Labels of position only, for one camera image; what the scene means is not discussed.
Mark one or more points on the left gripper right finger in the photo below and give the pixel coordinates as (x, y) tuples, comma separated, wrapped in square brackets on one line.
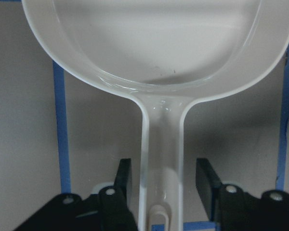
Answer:
[(207, 185)]

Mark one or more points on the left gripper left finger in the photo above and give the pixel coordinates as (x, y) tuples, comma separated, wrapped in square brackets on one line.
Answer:
[(123, 187)]

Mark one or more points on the beige plastic dustpan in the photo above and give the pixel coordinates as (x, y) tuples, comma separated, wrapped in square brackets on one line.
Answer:
[(166, 56)]

